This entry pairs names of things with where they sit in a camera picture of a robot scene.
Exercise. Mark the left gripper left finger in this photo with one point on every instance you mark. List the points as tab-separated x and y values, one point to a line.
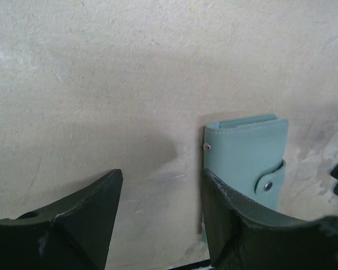
72	233

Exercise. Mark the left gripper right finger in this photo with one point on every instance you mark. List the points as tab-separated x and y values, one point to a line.
242	234

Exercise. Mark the green card holder wallet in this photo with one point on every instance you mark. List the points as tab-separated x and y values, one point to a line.
247	155

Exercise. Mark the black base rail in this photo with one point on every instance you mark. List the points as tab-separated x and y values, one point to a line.
201	265

